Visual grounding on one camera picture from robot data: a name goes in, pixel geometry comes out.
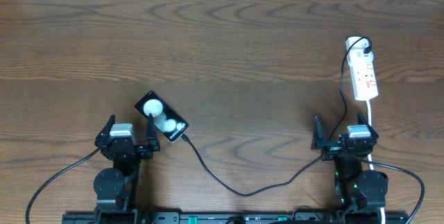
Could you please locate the black flip smartphone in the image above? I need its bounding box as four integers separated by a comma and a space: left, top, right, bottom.
135, 91, 189, 142

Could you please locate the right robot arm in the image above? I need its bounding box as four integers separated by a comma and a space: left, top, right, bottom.
311, 113, 389, 223

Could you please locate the white power strip cord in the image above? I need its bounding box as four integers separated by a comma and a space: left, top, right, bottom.
366, 99, 386, 224

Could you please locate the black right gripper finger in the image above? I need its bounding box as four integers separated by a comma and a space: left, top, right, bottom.
311, 116, 326, 150
357, 113, 378, 137

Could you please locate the black charging cable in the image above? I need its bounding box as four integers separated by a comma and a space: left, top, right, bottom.
180, 37, 373, 198

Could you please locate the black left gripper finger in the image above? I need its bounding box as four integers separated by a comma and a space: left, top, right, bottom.
145, 114, 160, 150
95, 114, 115, 144

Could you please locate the white power strip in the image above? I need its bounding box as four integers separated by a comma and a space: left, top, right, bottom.
347, 51, 379, 101

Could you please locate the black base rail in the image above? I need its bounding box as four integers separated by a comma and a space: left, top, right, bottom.
62, 211, 410, 224

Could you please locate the white USB charger adapter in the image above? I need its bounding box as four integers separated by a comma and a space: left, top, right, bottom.
345, 36, 374, 64

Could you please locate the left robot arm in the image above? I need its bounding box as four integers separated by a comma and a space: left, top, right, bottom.
93, 115, 160, 224

